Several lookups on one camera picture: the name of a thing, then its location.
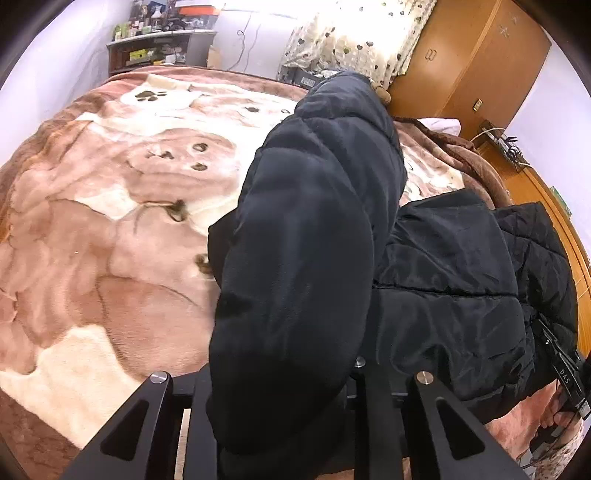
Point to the bear printed blanket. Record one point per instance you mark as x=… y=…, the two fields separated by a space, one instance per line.
x=92 y=230

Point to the green sticker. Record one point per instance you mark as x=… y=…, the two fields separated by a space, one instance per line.
x=561 y=199

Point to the dark storage box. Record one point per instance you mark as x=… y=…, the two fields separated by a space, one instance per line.
x=298 y=76

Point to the black puffer jacket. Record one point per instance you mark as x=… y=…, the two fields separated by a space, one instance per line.
x=300 y=230

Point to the heart print cloth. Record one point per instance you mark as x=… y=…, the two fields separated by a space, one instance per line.
x=360 y=37

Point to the person's right hand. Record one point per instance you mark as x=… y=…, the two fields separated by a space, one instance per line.
x=561 y=419

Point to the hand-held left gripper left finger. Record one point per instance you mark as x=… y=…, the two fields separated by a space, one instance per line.
x=159 y=390

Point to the brown plush toy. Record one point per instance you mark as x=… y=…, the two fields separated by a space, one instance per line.
x=382 y=94

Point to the wooden bed frame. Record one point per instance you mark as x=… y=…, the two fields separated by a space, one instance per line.
x=540 y=184

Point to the power strip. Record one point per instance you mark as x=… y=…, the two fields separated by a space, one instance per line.
x=510 y=152

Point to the cardboard box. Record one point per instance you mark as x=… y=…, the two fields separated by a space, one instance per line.
x=214 y=56

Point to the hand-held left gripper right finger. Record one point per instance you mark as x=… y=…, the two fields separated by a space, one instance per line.
x=376 y=415

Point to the cluttered shelf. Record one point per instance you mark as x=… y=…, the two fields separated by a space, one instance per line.
x=152 y=46

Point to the wooden wardrobe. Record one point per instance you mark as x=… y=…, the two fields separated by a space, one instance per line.
x=461 y=55

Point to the wall socket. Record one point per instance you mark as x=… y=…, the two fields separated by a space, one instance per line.
x=478 y=105

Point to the white bed sheet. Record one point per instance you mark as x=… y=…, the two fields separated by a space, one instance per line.
x=443 y=124

